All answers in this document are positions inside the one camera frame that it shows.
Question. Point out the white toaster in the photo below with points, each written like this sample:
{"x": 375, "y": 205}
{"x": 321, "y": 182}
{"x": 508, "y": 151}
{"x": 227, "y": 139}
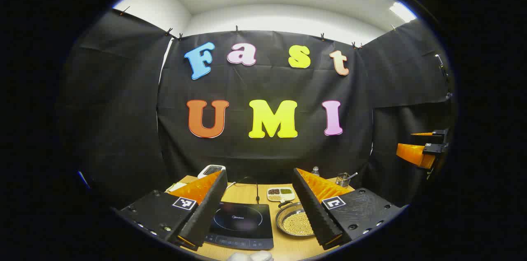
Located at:
{"x": 212, "y": 169}

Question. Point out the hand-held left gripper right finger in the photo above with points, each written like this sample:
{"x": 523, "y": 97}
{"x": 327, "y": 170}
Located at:
{"x": 313, "y": 211}

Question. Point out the plate with bread slice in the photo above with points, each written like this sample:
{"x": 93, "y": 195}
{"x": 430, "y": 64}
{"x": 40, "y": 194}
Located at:
{"x": 176, "y": 187}

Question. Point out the green label drink bottle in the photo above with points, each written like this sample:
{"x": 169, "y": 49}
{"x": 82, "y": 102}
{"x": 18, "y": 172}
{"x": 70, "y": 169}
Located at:
{"x": 315, "y": 172}

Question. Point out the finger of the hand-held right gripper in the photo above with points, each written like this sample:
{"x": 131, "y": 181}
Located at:
{"x": 439, "y": 133}
{"x": 411, "y": 152}

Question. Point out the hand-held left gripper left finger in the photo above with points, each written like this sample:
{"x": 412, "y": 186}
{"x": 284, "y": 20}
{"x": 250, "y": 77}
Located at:
{"x": 206, "y": 211}

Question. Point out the black induction cooktop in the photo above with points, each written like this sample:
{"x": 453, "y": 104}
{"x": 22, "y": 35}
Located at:
{"x": 243, "y": 228}

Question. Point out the white divided dish of beans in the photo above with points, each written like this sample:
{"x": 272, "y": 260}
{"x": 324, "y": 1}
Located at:
{"x": 281, "y": 195}

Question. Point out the metal spoon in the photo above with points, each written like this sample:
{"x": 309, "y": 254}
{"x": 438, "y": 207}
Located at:
{"x": 353, "y": 175}

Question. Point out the pile of yellow soybeans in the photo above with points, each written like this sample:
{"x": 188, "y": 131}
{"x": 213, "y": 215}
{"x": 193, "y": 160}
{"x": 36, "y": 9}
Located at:
{"x": 298, "y": 224}

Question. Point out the computer monitor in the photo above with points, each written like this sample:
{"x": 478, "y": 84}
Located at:
{"x": 83, "y": 179}

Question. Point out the ceiling light panel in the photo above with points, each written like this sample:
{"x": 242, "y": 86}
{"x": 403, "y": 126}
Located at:
{"x": 402, "y": 12}

